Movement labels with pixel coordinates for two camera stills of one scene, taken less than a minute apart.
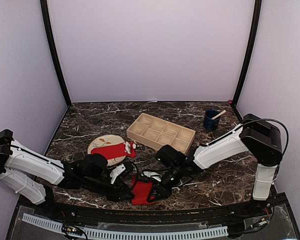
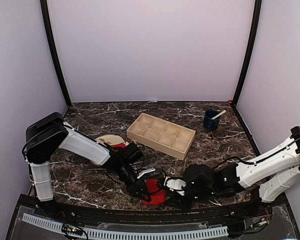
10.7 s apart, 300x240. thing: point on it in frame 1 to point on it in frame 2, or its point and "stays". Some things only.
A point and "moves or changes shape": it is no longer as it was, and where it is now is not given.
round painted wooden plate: (105, 140) stays
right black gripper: (163, 191) to (180, 203)
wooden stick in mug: (219, 115) stays
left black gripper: (115, 197) to (137, 187)
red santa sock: (142, 191) moves or changes shape
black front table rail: (66, 210) stays
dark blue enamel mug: (209, 124) stays
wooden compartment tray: (155, 132) stays
